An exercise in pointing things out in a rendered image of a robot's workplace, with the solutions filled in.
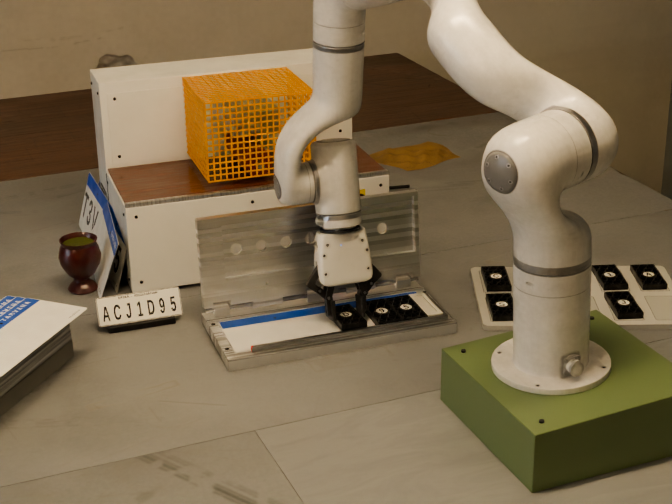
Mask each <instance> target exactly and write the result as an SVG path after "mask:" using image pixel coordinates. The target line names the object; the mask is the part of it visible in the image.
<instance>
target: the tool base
mask: <svg viewBox="0 0 672 504"><path fill-rule="evenodd" d="M417 281H418V277H413V278H409V277H408V276H407V275H403V276H397V277H396V280H393V281H387V282H380V283H375V285H376V288H375V289H372V290H369V291H368V294H367V295H366V299H368V298H375V297H381V296H387V295H394V294H400V293H406V292H412V291H415V292H417V293H421V292H423V291H425V290H424V287H423V286H420V285H419V284H418V282H417ZM356 293H357V292H353V293H346V288H341V289H335V290H334V291H333V296H332V297H333V300H334V301H335V304H337V303H343V302H349V301H356V300H355V294H356ZM324 305H325V302H324V298H322V297H321V296H320V295H319V294H317V293H316V292H314V291H313V290H307V293H305V294H303V295H296V296H290V297H283V303H282V304H276V305H270V306H264V307H257V308H252V306H253V304H252V302H251V303H244V304H238V305H232V306H229V305H228V304H227V303H221V304H215V305H213V306H214V308H212V309H206V310H205V313H202V323H203V325H204V327H205V328H206V330H207V332H208V334H209V336H210V338H211V339H212V341H213V343H214V345H215V347H216V349H217V351H218V352H219V354H220V356H221V358H222V360H223V362H224V364H225V365H226V367H227V369H228V371H235V370H240V369H246V368H252V367H258V366H264V365H270V364H276V363H282V362H287V361H293V360H299V359H305V358H311V357H317V356H323V355H329V354H334V353H340V352H346V351H352V350H358V349H364V348H370V347H375V346H381V345H387V344H393V343H399V342H405V341H411V340H417V339H422V338H428V337H434V336H440V335H446V334H452V333H456V332H457V322H456V321H455V320H454V319H453V318H451V317H450V316H449V315H448V319H446V320H440V321H434V322H428V323H422V324H416V325H410V326H404V327H398V328H392V329H386V330H380V331H374V332H368V333H362V334H356V335H350V336H344V337H338V338H332V339H326V340H320V341H314V342H308V343H302V344H296V345H290V346H284V347H278V348H272V349H266V350H260V351H254V352H252V351H251V350H248V351H242V352H235V351H234V350H233V348H232V346H231V344H230V343H229V341H228V339H227V337H226V336H225V334H224V332H223V330H222V328H221V327H220V325H219V322H223V321H229V320H236V319H242V318H248V317H254V316H261V315H267V314H273V313H280V312H286V311H292V310H299V309H305V308H311V307H318V306H324ZM212 323H215V325H211V324H212ZM225 348H229V350H225Z"/></svg>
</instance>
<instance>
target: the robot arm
mask: <svg viewBox="0 0 672 504"><path fill-rule="evenodd" d="M399 1H403V0H313V91H312V96H311V98H310V99H309V100H308V101H307V102H306V103H305V104H304V105H303V106H302V107H301V108H300V109H299V110H298V111H297V112H296V113H295V114H294V115H293V116H292V117H291V118H290V119H289V120H288V121H287V123H286V124H285V126H284V127H283V129H282V131H281V132H280V135H279V137H278V139H277V143H276V147H275V154H274V179H273V181H274V190H275V194H276V197H277V199H278V200H279V201H280V202H281V203H282V204H285V205H302V204H309V203H314V204H315V212H316V215H317V217H316V219H315V221H316V225H319V226H321V228H320V229H319V231H317V232H316V238H315V254H314V263H315V269H314V270H313V272H312V274H311V275H310V277H309V278H308V280H307V281H306V283H305V285H306V287H308V288H310V289H311V290H313V291H314V292H316V293H317V294H319V295H320V296H321V297H322V298H324V302H325V314H326V316H327V317H328V318H329V319H330V320H331V321H332V322H335V321H337V319H336V306H335V301H334V300H333V297H332V296H333V291H334V286H340V285H346V284H353V283H355V285H356V288H357V293H356V294H355V300H356V311H357V312H358V313H359V314H360V315H361V316H362V317H365V311H367V303H366V295H367V294H368V291H369V290H370V289H371V287H372V286H373V285H374V283H375V282H376V281H377V280H378V279H379V278H380V277H381V276H382V274H381V272H380V271H379V270H378V269H377V268H376V267H375V266H374V265H373V264H372V261H371V255H370V249H369V244H368V239H367V235H366V231H365V228H364V227H361V226H360V225H359V224H361V223H362V214H361V202H360V188H359V175H358V161H357V147H356V141H355V140H353V139H349V138H331V139H323V140H318V141H315V142H313V143H312V144H311V145H310V152H311V159H310V160H309V161H307V162H301V159H302V155H303V153H304V151H305V149H306V147H307V146H308V144H309V143H310V142H311V141H312V140H313V139H314V138H315V137H316V136H317V135H318V134H320V133H321V132H323V131H324V130H326V129H328V128H330V127H332V126H334V125H336V124H338V123H340V122H343V121H346V120H348V119H350V118H352V117H354V116H355V115H356V114H357V113H358V112H359V110H360V108H361V104H362V93H363V69H364V46H365V16H366V9H370V8H375V7H379V6H384V5H388V4H391V3H395V2H399ZM423 1H424V2H425V3H427V4H428V6H429V7H430V9H431V17H430V21H429V24H428V29H427V41H428V45H429V47H430V50H431V52H432V53H433V55H434V56H435V58H436V59H437V60H438V62H439V63H440V64H441V65H442V67H443V68H444V69H445V70H446V71H447V73H448V74H449V75H450V76H451V77H452V79H453V80H454V81H455V82H456V83H457V84H458V85H459V86H460V87H461V88H462V89H463V90H464V91H465V92H466V93H467V94H468V95H470V96H471V97H472V98H474V99H475V100H476V101H478V102H479V103H481V104H483V105H485V106H487V107H489V108H491V109H494V110H496V111H498V112H501V113H503V114H505V115H507V116H509V117H511V118H513V119H515V120H516V121H518V122H515V123H513V124H511V125H509V126H507V127H505V128H503V129H501V130H500V131H499V132H497V133H496V134H495V135H494V136H493V137H492V138H491V139H490V141H489V142H488V144H487V146H486V148H485V151H484V154H483V158H482V166H481V173H482V180H483V183H484V186H485V188H486V190H487V192H488V193H489V195H490V196H491V197H492V199H493V200H494V201H495V202H496V204H497V205H498V206H499V207H500V208H501V210H502V211H503V212H504V214H505V215H506V217H507V219H508V220H509V223H510V225H511V228H512V232H513V338H512V339H510V340H507V341H505V342H504V343H502V344H501V345H499V346H498V347H497V348H496V349H495V350H494V352H493V354H492V357H491V366H492V370H493V372H494V374H495V375H496V376H497V378H498V379H500V380H501V381H502V382H504V383H505V384H507V385H509V386H511V387H513V388H516V389H518V390H521V391H525V392H529V393H534V394H541V395H567V394H574V393H579V392H583V391H586V390H589V389H592V388H594V387H596V386H598V385H600V384H601V383H602V382H604V381H605V380H606V379H607V377H608V376H609V374H610V372H611V359H610V356H609V354H608V353H607V351H606V350H605V349H603V348H602V347H601V346H600V345H598V344H596V343H595V342H593V341H591V340H590V305H591V267H592V236H591V230H590V228H589V225H588V224H587V222H586V221H585V220H584V219H583V218H582V217H581V216H580V215H578V214H576V213H574V212H572V211H569V210H565V209H561V208H560V195H561V193H562V191H564V190H566V189H569V188H571V187H573V186H576V185H578V184H580V183H583V182H585V181H587V180H589V179H591V178H594V177H596V176H597V175H599V174H601V173H602V172H604V171H605V170H606V169H607V168H608V167H609V166H610V165H611V163H612V162H613V160H614V158H615V156H616V154H617V151H618V143H619V138H618V133H617V129H616V126H615V124H614V122H613V120H612V119H611V117H610V116H609V114H608V113H607V112H606V111H605V110H604V109H603V108H602V107H601V106H600V105H599V104H598V103H597V102H595V101H594V100H593V99H591V98H590V97H589V96H587V95H586V94H584V93H583V92H581V91H580V90H578V89H577V88H575V87H573V86H572V85H570V84H568V83H567V82H565V81H563V80H561V79H560V78H558V77H556V76H554V75H552V74H550V73H549V72H547V71H545V70H543V69H542V68H540V67H538V66H536V65H535V64H533V63H531V62H530V61H528V60H527V59H525V58H524V57H523V56H522V55H520V54H519V53H518V52H517V51H516V50H515V49H514V48H513V47H512V46H511V45H510V44H509V43H508V42H507V41H506V40H505V38H504V37H503V36H502V35H501V34H500V32H499V31H498V30H497V29H496V27H495V26H494V25H493V24H492V23H491V21H490V20H489V19H488V18H487V17H486V15H485V14H484V13H483V11H482V10H481V8H480V6H479V4H478V2H477V0H423ZM316 281H318V282H321V284H323V285H324V286H323V289H322V288H320V287H319V286H317V285H316Z"/></svg>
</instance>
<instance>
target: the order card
mask: <svg viewBox="0 0 672 504"><path fill-rule="evenodd" d="M95 301H96V308H97V315H98V321H99V327H105V326H112V325H118V324H125V323H131V322H138V321H144V320H151V319H157V318H164V317H170V316H176V315H182V314H183V312H182V305H181V298H180V291H179V287H178V286H176V287H170V288H163V289H156V290H150V291H143V292H136V293H129V294H123V295H116V296H109V297H102V298H96V299H95Z"/></svg>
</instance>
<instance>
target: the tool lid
mask: <svg viewBox="0 0 672 504"><path fill-rule="evenodd" d="M360 202H361V214H362V223H361V224H359V225H360V226H361V227H364V228H365V231H366V235H367V239H368V244H369V249H370V255H371V261H372V264H373V265H374V266H375V267H376V268H377V269H378V270H379V271H380V272H381V274H382V276H381V277H380V278H379V279H378V280H377V281H376V282H383V281H389V280H396V275H398V274H405V273H409V275H410V276H412V277H415V276H421V274H420V244H419V214H418V191H417V190H415V189H411V190H403V191H396V192H388V193H381V194H373V195H366V196H360ZM316 217H317V215H316V212H315V204H314V203H309V204H302V205H290V206H283V207H275V208H268V209H260V210H253V211H245V212H238V213H230V214H223V215H215V216H207V217H200V218H195V228H196V240H197V251H198V263H199V274H200V286H201V297H202V306H203V308H204V309H208V308H214V306H213V303H215V302H222V301H229V303H230V304H231V305H234V304H241V303H247V302H252V304H253V306H252V308H257V307H264V306H270V305H276V304H282V303H283V297H286V296H292V295H299V294H305V293H307V288H308V287H306V285H305V283H306V281H307V280H308V278H309V277H310V275H311V274H312V272H313V270H314V269H315V263H314V254H315V239H314V241H313V242H311V243H307V242H306V241H305V237H306V235H307V234H308V233H313V234H314V235H315V238H316V232H317V231H319V229H320V228H321V226H319V225H316V221H315V219H316ZM380 223H385V224H386V230H385V231H384V232H382V233H379V232H378V231H377V226H378V225H379V224H380ZM285 236H288V237H290V240H291V241H290V244H289V245H288V246H285V247H284V246H282V245H281V239H282V238H283V237H285ZM259 240H264V241H265V242H266V246H265V248H264V249H262V250H258V249H256V243H257V242H258V241H259ZM235 243H238V244H240V245H241V250H240V252H238V253H236V254H234V253H232V252H231V246H232V245H233V244H235ZM376 282H375V283H376ZM375 283H374V285H373V286H372V287H371V289H370V290H372V289H375V288H376V285H375Z"/></svg>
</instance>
